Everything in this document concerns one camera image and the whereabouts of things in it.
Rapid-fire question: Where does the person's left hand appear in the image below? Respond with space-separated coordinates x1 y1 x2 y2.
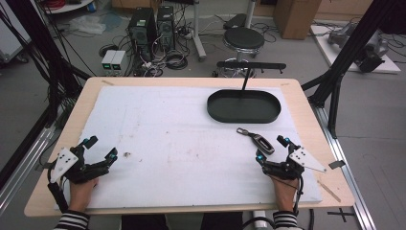
67 176 100 214

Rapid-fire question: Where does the person's right hand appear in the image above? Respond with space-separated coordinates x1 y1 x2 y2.
270 173 301 214

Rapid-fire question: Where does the black car key with clip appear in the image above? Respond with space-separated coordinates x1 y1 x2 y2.
236 126 276 156

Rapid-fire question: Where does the thin wooden stick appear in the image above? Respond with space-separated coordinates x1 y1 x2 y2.
316 179 342 203

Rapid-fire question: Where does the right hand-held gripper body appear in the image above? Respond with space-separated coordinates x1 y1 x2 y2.
261 146 328 181

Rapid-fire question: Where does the black round stool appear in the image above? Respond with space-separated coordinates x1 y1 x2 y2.
221 26 266 79

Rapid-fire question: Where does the grey metal stand leg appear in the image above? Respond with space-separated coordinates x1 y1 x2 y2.
191 0 208 62

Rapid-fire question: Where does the wooden cabinet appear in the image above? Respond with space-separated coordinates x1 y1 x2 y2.
272 0 323 41

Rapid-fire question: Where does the coiled black cable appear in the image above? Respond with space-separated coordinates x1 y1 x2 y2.
165 51 190 72

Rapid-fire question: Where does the black device on board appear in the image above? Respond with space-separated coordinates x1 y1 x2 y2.
353 42 390 74

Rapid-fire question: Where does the black tape cross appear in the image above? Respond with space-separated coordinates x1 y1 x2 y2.
327 207 356 223

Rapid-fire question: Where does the white power supply box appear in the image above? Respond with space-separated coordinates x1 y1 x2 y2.
110 50 128 77
101 49 118 77

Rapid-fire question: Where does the slim black computer tower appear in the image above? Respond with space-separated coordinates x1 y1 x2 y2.
155 5 177 53

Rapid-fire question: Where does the black metal frame post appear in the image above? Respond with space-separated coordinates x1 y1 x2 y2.
301 0 406 140
0 0 93 128

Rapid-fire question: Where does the black tape piece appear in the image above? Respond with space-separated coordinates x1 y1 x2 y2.
327 159 347 171

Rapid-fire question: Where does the black oval tray with hanger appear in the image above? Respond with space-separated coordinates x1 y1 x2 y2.
206 60 287 125

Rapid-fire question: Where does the person's left leg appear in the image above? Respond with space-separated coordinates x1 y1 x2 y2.
121 213 169 230

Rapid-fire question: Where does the person's right leg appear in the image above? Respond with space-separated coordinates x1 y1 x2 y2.
200 211 244 230

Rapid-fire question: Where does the clear plastic bag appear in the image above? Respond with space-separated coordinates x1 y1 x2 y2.
67 14 107 35

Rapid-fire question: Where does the aluminium rail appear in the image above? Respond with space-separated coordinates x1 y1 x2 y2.
0 125 57 209
310 103 378 230

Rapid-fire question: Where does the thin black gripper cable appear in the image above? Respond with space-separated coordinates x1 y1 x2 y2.
292 176 305 216

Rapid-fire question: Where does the person's leg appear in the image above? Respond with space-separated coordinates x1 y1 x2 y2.
121 213 169 230
200 211 244 230

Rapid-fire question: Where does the white foam mat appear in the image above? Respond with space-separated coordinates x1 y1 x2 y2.
54 85 324 212

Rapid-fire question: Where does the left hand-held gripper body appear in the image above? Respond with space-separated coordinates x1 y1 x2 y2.
47 145 111 185

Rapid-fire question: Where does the white floor board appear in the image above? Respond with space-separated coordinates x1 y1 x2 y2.
309 24 402 76

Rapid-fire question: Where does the thick black gripper cable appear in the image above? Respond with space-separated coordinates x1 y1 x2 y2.
46 173 70 214

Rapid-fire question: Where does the grey device on board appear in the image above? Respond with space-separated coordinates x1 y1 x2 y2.
327 22 357 46

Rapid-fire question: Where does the large black computer tower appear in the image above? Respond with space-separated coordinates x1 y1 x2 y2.
126 7 158 66

